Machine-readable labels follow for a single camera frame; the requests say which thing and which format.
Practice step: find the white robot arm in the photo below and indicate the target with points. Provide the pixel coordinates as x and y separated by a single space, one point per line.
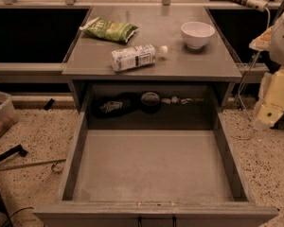
270 105

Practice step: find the grey open top drawer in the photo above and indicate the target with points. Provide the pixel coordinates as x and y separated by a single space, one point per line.
174 168

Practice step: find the grey cabinet table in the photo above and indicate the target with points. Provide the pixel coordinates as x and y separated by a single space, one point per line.
157 25

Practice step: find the green chip bag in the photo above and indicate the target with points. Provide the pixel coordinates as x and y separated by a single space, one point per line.
112 31

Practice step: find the white ceramic bowl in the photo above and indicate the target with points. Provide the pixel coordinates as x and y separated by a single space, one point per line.
197 34

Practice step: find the small black floor block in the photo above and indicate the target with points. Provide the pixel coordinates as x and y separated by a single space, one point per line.
49 104

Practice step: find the thin metal rod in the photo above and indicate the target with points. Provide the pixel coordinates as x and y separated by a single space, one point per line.
6 168

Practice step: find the black bar on floor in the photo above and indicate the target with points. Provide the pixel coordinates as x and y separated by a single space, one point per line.
17 149

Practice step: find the clear plastic storage bin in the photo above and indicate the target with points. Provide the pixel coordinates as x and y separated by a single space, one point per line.
8 115

